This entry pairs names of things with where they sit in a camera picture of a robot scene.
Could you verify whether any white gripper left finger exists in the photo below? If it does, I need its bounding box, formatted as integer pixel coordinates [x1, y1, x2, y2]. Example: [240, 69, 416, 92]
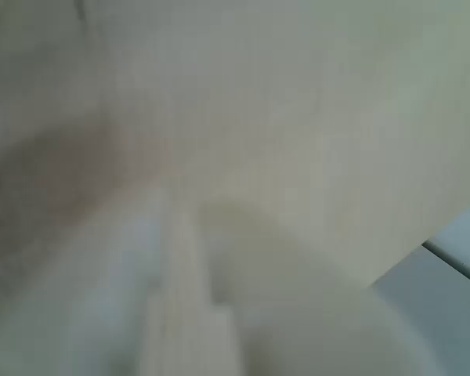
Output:
[50, 187, 236, 376]

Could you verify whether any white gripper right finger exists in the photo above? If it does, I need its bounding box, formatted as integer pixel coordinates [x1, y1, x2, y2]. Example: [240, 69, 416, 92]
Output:
[203, 203, 420, 376]

